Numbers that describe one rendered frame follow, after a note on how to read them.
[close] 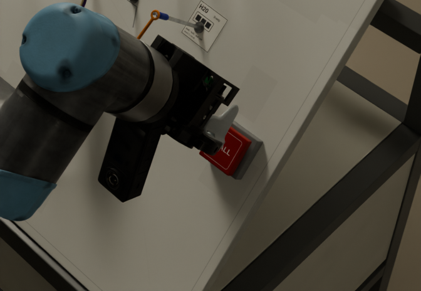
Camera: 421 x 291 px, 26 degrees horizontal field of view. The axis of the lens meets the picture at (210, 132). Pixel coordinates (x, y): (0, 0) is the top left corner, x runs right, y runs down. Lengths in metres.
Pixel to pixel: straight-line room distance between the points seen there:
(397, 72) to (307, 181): 1.34
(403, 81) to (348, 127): 1.21
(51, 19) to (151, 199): 0.47
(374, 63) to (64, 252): 1.65
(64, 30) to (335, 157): 0.79
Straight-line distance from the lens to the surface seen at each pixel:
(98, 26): 0.76
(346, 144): 1.50
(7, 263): 1.66
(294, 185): 1.44
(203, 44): 1.17
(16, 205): 0.80
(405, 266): 2.34
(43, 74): 0.76
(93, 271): 1.25
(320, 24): 1.10
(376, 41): 2.82
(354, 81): 1.59
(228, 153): 1.10
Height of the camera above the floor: 1.95
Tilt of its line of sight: 50 degrees down
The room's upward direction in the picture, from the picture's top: straight up
